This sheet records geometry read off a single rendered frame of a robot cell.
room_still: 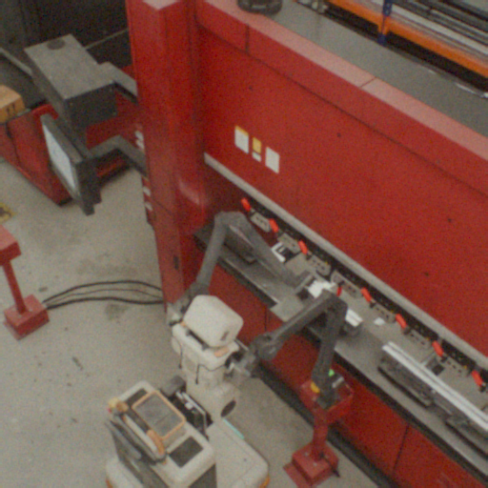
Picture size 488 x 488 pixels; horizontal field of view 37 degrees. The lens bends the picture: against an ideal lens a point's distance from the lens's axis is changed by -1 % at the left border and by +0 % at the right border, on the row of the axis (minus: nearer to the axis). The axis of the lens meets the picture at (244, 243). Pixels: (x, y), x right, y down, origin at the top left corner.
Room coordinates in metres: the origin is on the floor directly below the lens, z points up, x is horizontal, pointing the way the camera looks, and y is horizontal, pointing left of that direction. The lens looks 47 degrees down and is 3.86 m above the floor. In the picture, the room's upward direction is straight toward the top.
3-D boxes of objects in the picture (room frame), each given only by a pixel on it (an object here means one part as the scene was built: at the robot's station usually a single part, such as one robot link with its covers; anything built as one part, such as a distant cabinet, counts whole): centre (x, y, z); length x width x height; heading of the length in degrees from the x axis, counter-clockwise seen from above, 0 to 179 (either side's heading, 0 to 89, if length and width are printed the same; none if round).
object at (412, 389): (1.90, -0.76, 0.89); 0.30 x 0.05 x 0.03; 42
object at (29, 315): (2.94, 1.44, 0.41); 0.25 x 0.20 x 0.83; 132
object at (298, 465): (1.90, -0.37, 0.06); 0.25 x 0.20 x 0.12; 125
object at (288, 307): (2.28, -0.29, 1.00); 0.26 x 0.18 x 0.01; 132
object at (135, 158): (3.15, 0.68, 1.17); 0.40 x 0.24 x 0.07; 42
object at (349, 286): (2.25, -0.51, 1.26); 0.15 x 0.09 x 0.17; 42
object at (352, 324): (2.34, -0.43, 0.92); 0.39 x 0.06 x 0.10; 42
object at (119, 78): (3.15, 0.68, 1.66); 0.40 x 0.24 x 0.07; 42
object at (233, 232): (2.79, -0.03, 0.92); 0.50 x 0.06 x 0.10; 42
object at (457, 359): (1.81, -0.92, 1.26); 0.15 x 0.09 x 0.17; 42
